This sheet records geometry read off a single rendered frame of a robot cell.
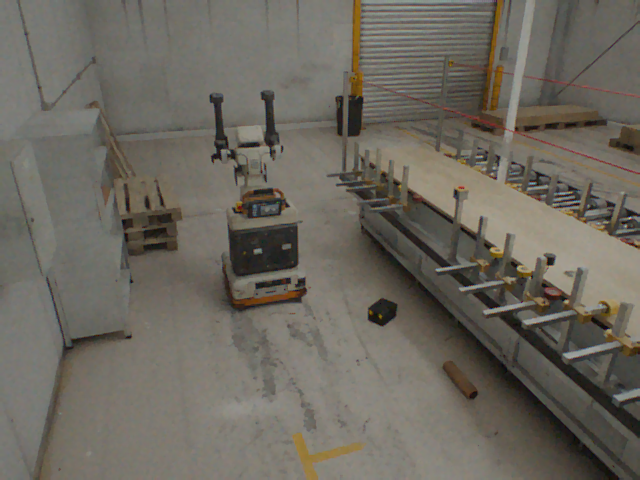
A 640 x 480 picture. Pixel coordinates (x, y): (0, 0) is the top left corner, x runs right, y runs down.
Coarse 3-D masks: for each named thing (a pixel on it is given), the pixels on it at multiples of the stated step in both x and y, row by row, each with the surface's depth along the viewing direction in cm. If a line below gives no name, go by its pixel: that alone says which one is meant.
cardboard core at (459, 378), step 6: (444, 366) 332; (450, 366) 328; (456, 366) 329; (450, 372) 326; (456, 372) 323; (456, 378) 320; (462, 378) 317; (462, 384) 314; (468, 384) 312; (462, 390) 314; (468, 390) 309; (474, 390) 308; (468, 396) 309; (474, 396) 312
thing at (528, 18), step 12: (528, 0) 360; (528, 12) 362; (528, 24) 365; (528, 36) 370; (516, 72) 382; (516, 84) 384; (516, 96) 388; (516, 108) 393; (504, 132) 404; (504, 144) 407; (504, 156) 409; (504, 168) 414; (504, 180) 419
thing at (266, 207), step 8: (256, 200) 365; (264, 200) 366; (272, 200) 367; (280, 200) 369; (248, 208) 371; (256, 208) 369; (264, 208) 371; (272, 208) 374; (280, 208) 376; (256, 216) 375; (264, 216) 378
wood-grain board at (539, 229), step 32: (384, 160) 478; (416, 160) 478; (448, 160) 478; (416, 192) 396; (448, 192) 396; (480, 192) 396; (512, 192) 396; (512, 224) 337; (544, 224) 337; (576, 224) 337; (512, 256) 294; (576, 256) 294; (608, 256) 294; (608, 288) 261; (608, 320) 234
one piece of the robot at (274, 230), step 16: (256, 192) 370; (272, 192) 375; (240, 208) 369; (288, 208) 388; (240, 224) 376; (256, 224) 380; (272, 224) 384; (288, 224) 390; (240, 240) 381; (256, 240) 386; (272, 240) 390; (288, 240) 394; (240, 256) 387; (256, 256) 391; (272, 256) 396; (288, 256) 401; (240, 272) 393; (256, 272) 398
